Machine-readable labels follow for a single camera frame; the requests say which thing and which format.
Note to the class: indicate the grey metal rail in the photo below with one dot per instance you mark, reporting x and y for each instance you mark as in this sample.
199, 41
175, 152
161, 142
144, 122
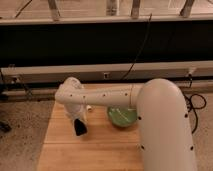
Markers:
109, 72

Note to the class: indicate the green bowl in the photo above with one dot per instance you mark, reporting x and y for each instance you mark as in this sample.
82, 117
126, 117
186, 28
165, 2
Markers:
121, 117

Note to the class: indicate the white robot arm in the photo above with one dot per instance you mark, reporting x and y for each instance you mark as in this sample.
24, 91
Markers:
164, 127

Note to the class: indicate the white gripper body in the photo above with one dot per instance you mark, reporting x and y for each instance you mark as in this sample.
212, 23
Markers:
76, 112

